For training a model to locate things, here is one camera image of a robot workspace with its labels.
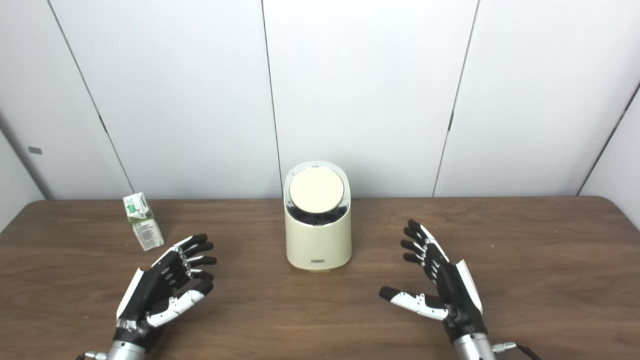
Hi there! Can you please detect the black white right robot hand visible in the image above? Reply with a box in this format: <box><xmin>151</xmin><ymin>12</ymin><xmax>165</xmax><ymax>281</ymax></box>
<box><xmin>378</xmin><ymin>219</ymin><xmax>488</xmax><ymax>343</ymax></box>

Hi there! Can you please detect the green white milk carton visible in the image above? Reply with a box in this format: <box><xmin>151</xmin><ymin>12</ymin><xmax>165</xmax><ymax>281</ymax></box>
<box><xmin>123</xmin><ymin>192</ymin><xmax>165</xmax><ymax>252</ymax></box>

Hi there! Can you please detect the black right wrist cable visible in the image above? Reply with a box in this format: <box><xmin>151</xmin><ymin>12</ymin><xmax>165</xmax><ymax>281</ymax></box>
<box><xmin>492</xmin><ymin>341</ymin><xmax>543</xmax><ymax>360</ymax></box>

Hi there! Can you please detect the cream lidded trash can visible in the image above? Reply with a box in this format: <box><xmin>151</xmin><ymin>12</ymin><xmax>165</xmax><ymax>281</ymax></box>
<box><xmin>283</xmin><ymin>160</ymin><xmax>352</xmax><ymax>272</ymax></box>

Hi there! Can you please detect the cream round bin lid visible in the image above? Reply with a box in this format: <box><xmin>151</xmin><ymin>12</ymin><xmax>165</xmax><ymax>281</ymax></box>
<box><xmin>289</xmin><ymin>166</ymin><xmax>346</xmax><ymax>213</ymax></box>

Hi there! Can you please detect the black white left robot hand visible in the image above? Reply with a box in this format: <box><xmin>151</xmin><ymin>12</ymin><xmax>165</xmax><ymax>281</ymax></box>
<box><xmin>114</xmin><ymin>233</ymin><xmax>218</xmax><ymax>351</ymax></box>

